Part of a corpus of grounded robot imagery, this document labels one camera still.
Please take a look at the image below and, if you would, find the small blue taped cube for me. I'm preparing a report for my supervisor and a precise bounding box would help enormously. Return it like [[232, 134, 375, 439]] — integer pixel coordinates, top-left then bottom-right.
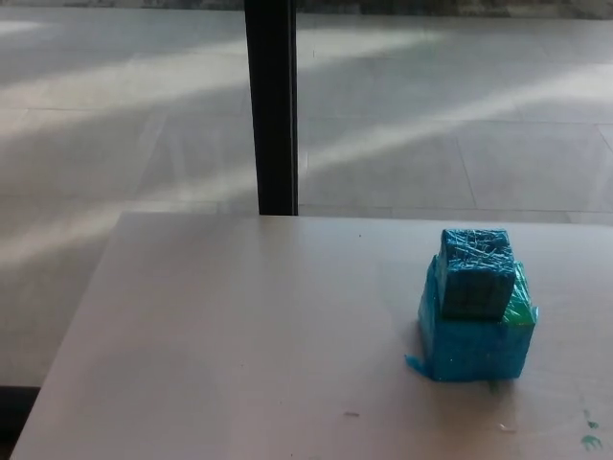
[[435, 227, 518, 322]]

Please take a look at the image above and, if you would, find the big blue taped cube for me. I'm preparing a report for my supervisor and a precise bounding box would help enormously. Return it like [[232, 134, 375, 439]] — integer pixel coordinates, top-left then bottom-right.
[[404, 254, 541, 383]]

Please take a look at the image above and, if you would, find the black window frame post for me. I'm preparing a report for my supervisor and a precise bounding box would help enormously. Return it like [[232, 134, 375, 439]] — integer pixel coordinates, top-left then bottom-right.
[[243, 0, 301, 217]]

